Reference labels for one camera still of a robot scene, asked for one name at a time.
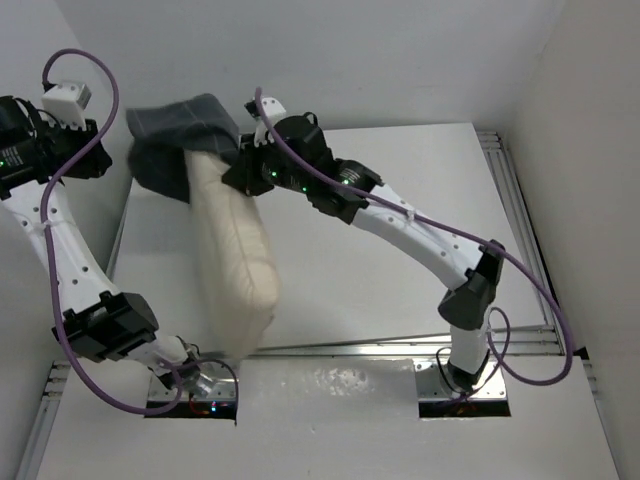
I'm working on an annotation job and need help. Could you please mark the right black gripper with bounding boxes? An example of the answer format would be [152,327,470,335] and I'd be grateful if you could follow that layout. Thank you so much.
[225,129,311,195]

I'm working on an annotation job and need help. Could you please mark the cream pillow with bear print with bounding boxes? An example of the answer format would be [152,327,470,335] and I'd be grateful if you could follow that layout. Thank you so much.
[185,151,281,360]

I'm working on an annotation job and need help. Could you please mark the dark plaid pillowcase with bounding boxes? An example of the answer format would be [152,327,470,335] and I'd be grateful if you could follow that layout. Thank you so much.
[125,93,240,204]

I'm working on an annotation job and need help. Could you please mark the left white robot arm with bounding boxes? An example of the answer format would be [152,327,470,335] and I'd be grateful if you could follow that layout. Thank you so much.
[1,96,199,389]

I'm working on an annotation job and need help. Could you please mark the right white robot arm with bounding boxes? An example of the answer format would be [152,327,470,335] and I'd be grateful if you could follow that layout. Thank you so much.
[222,112,503,393]

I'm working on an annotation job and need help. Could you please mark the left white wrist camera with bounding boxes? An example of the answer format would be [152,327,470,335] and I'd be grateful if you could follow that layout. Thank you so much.
[41,81,92,130]

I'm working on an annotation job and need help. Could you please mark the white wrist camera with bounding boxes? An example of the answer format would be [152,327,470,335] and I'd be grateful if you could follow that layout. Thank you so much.
[244,96,287,147]
[41,81,92,130]

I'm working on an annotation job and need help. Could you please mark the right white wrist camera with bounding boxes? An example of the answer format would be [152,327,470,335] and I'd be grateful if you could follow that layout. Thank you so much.
[244,96,287,147]

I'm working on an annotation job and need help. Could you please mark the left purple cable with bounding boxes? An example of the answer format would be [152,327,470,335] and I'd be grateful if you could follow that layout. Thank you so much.
[42,48,239,416]

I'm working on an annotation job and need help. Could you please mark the purple cable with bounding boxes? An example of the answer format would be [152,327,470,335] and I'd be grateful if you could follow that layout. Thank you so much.
[254,87,574,386]
[42,48,239,416]

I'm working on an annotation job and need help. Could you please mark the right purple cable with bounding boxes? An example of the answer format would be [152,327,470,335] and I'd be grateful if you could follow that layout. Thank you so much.
[254,87,574,386]

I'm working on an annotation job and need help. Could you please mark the aluminium frame rails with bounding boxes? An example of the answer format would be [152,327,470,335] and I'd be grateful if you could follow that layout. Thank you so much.
[42,129,596,416]

